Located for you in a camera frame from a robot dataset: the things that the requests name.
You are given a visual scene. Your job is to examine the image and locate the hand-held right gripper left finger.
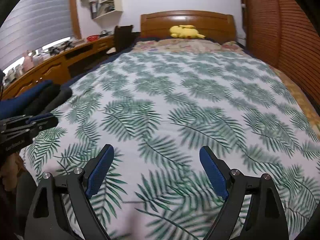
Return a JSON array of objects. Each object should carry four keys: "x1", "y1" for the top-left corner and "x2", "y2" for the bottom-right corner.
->
[{"x1": 24, "y1": 144, "x2": 115, "y2": 240}]

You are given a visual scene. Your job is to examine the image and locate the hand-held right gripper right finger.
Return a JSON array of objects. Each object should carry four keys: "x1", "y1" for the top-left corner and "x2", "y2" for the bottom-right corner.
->
[{"x1": 199, "y1": 145, "x2": 290, "y2": 240}]

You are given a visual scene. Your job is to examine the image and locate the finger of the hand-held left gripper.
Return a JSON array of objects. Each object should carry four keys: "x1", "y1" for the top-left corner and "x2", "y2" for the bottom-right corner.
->
[
  {"x1": 26, "y1": 112, "x2": 56, "y2": 125},
  {"x1": 29, "y1": 116, "x2": 59, "y2": 133}
]

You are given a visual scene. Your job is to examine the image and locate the navy blue blazer jacket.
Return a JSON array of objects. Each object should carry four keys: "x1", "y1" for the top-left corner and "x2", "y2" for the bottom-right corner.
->
[{"x1": 0, "y1": 80, "x2": 54, "y2": 117}]

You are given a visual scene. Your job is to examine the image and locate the black clothes pile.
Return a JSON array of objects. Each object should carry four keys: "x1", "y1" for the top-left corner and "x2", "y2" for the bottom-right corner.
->
[{"x1": 24, "y1": 84, "x2": 74, "y2": 117}]

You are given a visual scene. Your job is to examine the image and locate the wooden desk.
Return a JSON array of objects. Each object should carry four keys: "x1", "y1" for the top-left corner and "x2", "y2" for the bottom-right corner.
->
[{"x1": 1, "y1": 35, "x2": 115, "y2": 98}]

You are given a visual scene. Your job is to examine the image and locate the pink bottle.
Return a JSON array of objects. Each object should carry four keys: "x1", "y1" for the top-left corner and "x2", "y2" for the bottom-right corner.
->
[{"x1": 23, "y1": 51, "x2": 33, "y2": 72}]

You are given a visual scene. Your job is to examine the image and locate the leaf print blanket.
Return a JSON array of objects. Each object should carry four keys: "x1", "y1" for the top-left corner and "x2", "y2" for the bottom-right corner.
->
[{"x1": 20, "y1": 51, "x2": 320, "y2": 240}]

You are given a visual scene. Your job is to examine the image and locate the grey window blind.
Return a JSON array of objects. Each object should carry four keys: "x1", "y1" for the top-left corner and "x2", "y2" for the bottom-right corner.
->
[{"x1": 0, "y1": 0, "x2": 75, "y2": 68}]

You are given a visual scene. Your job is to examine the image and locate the dark wooden chair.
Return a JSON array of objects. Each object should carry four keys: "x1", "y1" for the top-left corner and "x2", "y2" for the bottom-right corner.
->
[{"x1": 106, "y1": 25, "x2": 134, "y2": 54}]

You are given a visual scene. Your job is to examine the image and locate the stack of books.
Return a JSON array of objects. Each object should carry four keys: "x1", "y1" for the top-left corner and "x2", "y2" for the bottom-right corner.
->
[{"x1": 99, "y1": 1, "x2": 115, "y2": 14}]

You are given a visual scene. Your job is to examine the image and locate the floral pillow cover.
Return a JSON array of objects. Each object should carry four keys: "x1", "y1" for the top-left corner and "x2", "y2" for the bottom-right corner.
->
[{"x1": 134, "y1": 39, "x2": 247, "y2": 54}]

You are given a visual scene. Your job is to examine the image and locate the yellow plush toy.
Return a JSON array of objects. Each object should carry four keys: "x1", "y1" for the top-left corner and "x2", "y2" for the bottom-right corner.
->
[{"x1": 169, "y1": 25, "x2": 206, "y2": 40}]

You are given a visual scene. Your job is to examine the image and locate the wooden bed headboard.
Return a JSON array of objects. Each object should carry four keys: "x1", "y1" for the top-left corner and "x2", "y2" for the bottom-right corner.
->
[{"x1": 140, "y1": 10, "x2": 237, "y2": 43}]

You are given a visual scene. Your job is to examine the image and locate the wooden louvered wardrobe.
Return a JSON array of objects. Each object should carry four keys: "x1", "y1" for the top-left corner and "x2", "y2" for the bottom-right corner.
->
[{"x1": 239, "y1": 0, "x2": 320, "y2": 105}]

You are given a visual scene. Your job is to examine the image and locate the wooden window frame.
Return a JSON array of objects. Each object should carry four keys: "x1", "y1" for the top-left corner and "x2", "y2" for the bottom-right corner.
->
[{"x1": 68, "y1": 0, "x2": 82, "y2": 40}]

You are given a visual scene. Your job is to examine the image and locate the white wall shelf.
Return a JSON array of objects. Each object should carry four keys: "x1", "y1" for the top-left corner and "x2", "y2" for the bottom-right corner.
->
[{"x1": 86, "y1": 0, "x2": 123, "y2": 20}]

